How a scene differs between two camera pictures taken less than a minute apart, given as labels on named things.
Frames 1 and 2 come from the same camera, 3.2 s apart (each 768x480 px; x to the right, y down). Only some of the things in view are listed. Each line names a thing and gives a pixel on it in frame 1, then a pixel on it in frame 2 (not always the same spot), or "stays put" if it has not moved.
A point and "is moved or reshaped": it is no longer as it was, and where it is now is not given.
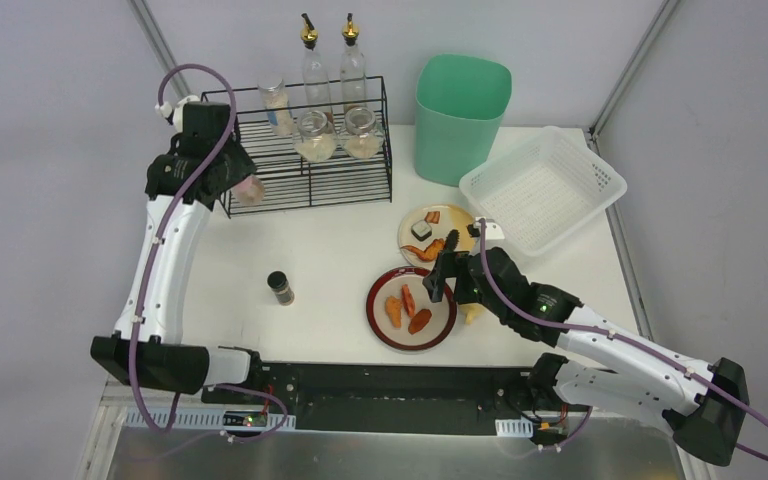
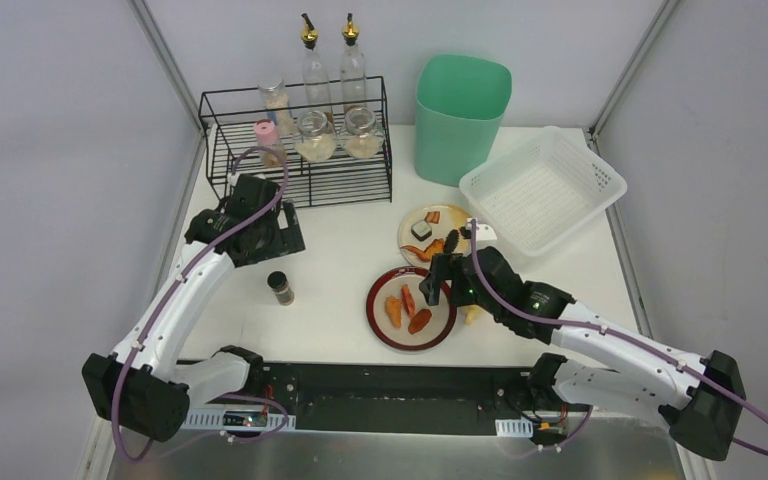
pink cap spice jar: (250, 191) is moved or reshaped
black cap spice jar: (278, 282) stays put
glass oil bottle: (353, 69) stays put
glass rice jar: (316, 140) stays put
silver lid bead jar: (274, 96) stays put
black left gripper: (226, 172) → (289, 225)
